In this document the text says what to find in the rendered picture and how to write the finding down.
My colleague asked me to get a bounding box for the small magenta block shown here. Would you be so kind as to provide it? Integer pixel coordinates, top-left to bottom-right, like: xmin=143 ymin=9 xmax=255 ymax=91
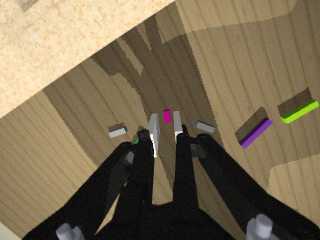
xmin=163 ymin=109 xmax=171 ymax=123

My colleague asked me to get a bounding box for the purple rod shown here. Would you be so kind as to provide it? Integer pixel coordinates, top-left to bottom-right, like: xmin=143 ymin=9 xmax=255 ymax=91
xmin=239 ymin=117 xmax=273 ymax=148

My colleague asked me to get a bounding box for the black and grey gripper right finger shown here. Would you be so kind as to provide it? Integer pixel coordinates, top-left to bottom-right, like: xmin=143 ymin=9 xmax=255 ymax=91
xmin=169 ymin=111 xmax=320 ymax=240

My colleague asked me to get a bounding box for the lime green rod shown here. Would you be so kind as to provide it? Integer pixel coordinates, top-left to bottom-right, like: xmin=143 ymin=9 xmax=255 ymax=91
xmin=281 ymin=99 xmax=319 ymax=124

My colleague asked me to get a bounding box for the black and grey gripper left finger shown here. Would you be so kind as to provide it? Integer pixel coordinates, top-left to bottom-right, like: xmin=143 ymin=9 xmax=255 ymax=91
xmin=22 ymin=113 xmax=160 ymax=240

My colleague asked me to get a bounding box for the grey rod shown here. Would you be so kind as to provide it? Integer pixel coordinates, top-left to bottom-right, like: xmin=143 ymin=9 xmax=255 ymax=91
xmin=195 ymin=120 xmax=215 ymax=133
xmin=109 ymin=126 xmax=128 ymax=138

